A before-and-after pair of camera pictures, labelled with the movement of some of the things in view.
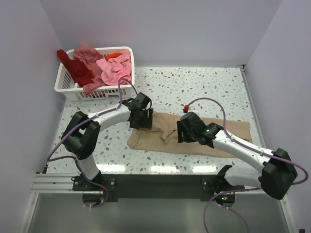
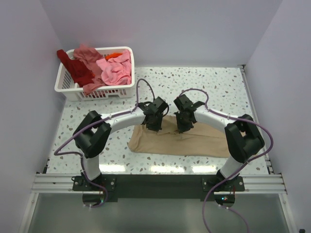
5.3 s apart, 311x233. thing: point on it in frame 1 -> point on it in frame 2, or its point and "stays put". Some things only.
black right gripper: [181, 128] -> [181, 128]
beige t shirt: [163, 137] stays put
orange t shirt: [112, 55] stays put
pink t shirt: [114, 69] stays put
